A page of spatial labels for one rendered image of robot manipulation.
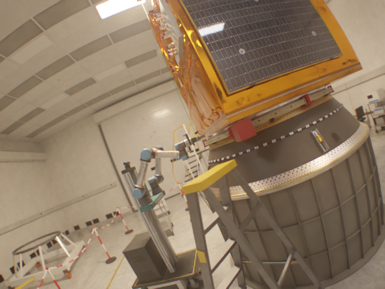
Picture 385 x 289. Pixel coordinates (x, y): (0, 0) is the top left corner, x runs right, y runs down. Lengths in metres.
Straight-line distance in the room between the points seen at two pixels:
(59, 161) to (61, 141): 1.05
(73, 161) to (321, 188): 10.71
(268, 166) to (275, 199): 0.28
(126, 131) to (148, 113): 1.39
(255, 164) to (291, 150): 0.33
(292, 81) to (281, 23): 0.54
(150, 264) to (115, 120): 8.45
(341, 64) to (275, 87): 0.86
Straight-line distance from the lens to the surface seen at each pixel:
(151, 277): 2.86
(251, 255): 1.18
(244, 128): 1.52
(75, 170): 11.20
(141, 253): 2.68
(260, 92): 1.61
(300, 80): 1.84
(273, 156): 1.74
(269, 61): 1.70
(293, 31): 1.99
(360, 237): 2.26
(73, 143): 11.23
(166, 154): 2.26
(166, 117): 9.92
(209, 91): 1.56
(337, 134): 1.93
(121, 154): 10.11
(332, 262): 2.19
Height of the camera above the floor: 1.69
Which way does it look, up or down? 1 degrees up
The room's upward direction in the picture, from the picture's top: 23 degrees counter-clockwise
